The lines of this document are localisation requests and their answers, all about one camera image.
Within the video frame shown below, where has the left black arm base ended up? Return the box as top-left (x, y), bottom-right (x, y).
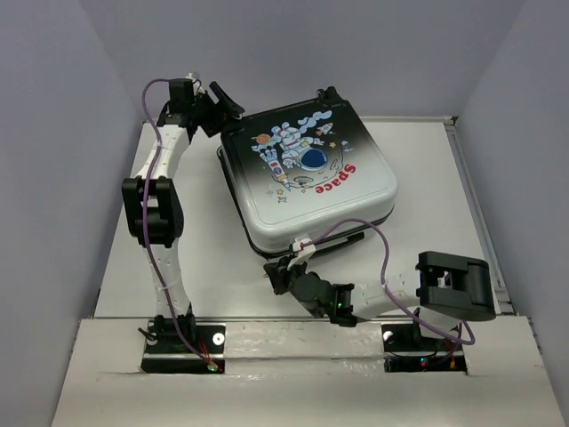
top-left (138, 322), bottom-right (226, 375)

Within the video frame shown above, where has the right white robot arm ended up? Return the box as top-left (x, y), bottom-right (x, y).
top-left (263, 251), bottom-right (496, 349)

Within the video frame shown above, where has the aluminium table rail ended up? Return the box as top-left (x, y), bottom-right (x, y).
top-left (445, 117), bottom-right (516, 315)

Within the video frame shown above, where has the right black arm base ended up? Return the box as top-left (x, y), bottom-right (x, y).
top-left (382, 323), bottom-right (468, 374)

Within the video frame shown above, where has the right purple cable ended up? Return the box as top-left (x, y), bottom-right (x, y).
top-left (306, 218), bottom-right (477, 346)

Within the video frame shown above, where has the black white space suitcase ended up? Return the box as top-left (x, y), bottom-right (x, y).
top-left (218, 86), bottom-right (398, 258)

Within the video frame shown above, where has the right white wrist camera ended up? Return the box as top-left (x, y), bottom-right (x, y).
top-left (287, 235), bottom-right (317, 270)

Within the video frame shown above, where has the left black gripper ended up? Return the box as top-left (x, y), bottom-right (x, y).
top-left (189, 82), bottom-right (245, 137)

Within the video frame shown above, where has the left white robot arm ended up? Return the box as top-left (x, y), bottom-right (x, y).
top-left (121, 74), bottom-right (244, 351)

